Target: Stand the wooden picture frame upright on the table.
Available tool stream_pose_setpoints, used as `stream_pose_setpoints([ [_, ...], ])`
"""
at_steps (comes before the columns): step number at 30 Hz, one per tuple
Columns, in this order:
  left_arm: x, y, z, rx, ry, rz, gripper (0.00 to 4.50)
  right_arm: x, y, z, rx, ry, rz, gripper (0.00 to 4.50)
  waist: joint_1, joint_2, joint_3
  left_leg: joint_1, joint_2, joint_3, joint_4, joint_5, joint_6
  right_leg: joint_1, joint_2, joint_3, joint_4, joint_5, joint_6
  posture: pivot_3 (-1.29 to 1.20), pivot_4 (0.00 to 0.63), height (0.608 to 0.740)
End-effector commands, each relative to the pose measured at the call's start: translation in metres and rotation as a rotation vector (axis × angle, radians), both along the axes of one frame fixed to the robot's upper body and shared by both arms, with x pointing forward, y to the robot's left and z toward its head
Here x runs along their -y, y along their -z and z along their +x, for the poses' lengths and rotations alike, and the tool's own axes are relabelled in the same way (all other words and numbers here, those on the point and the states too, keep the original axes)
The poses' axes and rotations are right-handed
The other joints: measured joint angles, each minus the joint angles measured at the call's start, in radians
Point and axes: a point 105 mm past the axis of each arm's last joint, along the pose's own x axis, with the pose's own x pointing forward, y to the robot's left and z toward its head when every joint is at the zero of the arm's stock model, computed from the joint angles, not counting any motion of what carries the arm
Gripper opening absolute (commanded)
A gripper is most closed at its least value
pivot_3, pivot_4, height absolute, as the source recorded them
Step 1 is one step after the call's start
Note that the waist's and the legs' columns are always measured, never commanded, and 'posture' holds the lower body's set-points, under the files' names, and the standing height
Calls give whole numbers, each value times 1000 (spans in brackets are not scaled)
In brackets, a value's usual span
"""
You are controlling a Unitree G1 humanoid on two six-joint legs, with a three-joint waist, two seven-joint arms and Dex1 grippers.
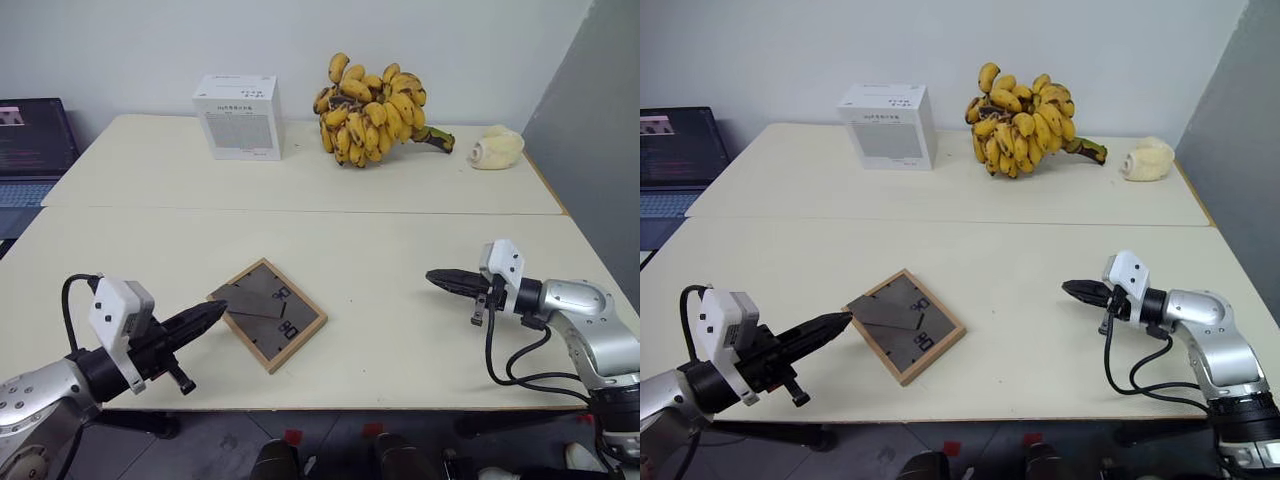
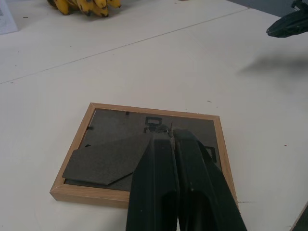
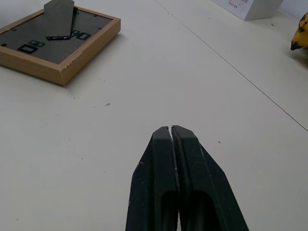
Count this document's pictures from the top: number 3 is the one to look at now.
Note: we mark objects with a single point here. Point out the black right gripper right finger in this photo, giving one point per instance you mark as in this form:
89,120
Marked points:
197,168

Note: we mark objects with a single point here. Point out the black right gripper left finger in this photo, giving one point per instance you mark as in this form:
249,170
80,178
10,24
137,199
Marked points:
154,173

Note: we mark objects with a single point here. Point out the white cardboard box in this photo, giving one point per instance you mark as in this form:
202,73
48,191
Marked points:
250,8

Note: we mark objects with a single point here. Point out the yellow banana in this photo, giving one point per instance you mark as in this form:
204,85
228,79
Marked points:
301,33

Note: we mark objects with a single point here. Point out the wooden picture frame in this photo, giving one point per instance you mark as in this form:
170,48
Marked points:
48,45

